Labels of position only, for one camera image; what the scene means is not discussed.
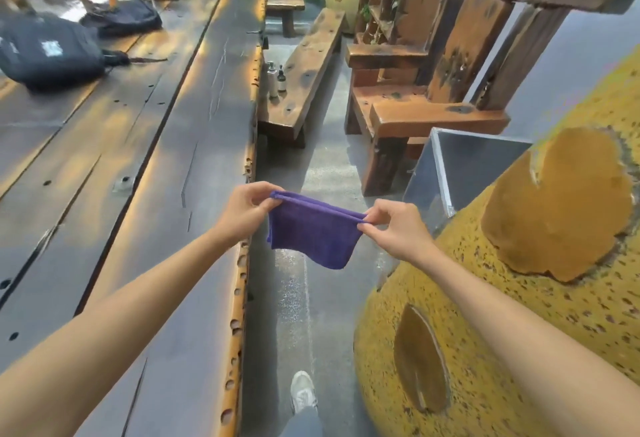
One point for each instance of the person's right hand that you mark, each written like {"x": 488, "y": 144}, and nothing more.
{"x": 400, "y": 231}

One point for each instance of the person's left hand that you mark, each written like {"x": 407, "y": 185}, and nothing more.
{"x": 245, "y": 214}

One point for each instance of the purple microfibre cloth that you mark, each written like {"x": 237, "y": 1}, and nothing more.
{"x": 315, "y": 236}

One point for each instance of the rustic wooden armchair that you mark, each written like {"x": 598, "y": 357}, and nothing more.
{"x": 425, "y": 119}

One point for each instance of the person's left forearm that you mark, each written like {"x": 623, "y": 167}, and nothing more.
{"x": 100, "y": 351}

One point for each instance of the person's right forearm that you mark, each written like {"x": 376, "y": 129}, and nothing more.
{"x": 525, "y": 351}

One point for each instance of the person's white shoe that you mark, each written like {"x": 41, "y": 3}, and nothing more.
{"x": 303, "y": 391}

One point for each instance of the person's grey trouser leg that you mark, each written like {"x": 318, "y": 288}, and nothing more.
{"x": 300, "y": 424}

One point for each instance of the large yellow speckled vase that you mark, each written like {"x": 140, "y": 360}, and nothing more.
{"x": 475, "y": 301}

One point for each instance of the silver metal open box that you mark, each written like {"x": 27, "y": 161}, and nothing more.
{"x": 475, "y": 161}

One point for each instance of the white pump bottle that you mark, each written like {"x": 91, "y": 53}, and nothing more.
{"x": 272, "y": 82}

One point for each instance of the small black-capped bottle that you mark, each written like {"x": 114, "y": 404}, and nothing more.
{"x": 281, "y": 82}

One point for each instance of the low wooden plank bench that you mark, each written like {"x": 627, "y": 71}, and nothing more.
{"x": 300, "y": 81}

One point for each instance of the small black bag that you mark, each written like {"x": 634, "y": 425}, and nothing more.
{"x": 130, "y": 16}

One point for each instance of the large black backpack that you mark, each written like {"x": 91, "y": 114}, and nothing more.
{"x": 50, "y": 51}

